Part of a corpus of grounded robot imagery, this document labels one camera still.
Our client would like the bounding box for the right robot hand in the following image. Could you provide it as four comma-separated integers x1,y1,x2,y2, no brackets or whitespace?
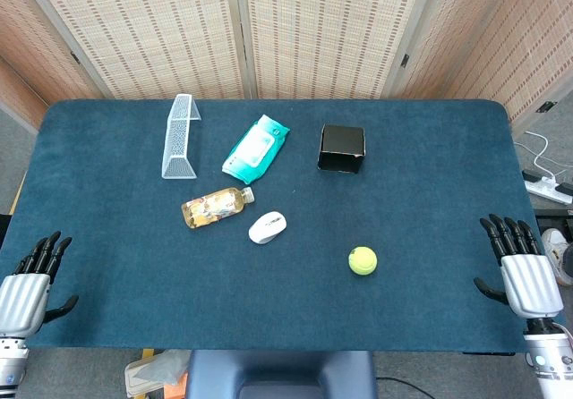
473,213,565,320

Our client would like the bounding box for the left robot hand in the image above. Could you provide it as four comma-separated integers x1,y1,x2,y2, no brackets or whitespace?
0,231,80,338

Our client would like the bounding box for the yellow tennis ball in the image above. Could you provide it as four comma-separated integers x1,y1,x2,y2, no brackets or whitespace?
347,245,379,276

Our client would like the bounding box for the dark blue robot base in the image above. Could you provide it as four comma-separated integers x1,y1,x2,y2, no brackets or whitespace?
184,350,379,399

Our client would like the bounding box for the black open box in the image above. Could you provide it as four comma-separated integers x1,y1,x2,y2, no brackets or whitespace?
316,123,367,174

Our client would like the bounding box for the white sneaker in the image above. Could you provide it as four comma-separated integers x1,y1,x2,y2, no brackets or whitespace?
540,228,572,287

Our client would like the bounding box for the white power strip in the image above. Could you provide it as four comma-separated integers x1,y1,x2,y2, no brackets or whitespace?
523,174,573,206

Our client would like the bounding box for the clear plastic bag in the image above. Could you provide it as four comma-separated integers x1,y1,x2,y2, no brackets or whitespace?
124,350,192,395

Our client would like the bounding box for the blue table mat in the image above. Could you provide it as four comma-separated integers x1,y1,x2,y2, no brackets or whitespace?
0,98,565,354

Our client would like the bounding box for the amber drink bottle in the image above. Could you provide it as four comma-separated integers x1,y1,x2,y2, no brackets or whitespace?
181,185,256,230

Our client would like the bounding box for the white mesh rack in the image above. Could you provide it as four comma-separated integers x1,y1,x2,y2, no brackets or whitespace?
160,93,202,180

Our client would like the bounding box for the white computer mouse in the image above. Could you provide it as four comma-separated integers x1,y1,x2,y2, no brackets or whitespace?
248,210,288,245

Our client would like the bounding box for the teal wet wipes pack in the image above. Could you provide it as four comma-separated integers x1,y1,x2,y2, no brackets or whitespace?
221,114,291,185

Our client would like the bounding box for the woven folding screen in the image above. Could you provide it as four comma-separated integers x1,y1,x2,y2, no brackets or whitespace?
0,0,573,132

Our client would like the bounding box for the white cable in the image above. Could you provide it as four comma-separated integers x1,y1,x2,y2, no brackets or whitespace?
513,130,573,177

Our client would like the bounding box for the black floor cable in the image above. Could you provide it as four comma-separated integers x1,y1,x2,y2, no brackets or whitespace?
374,375,435,399

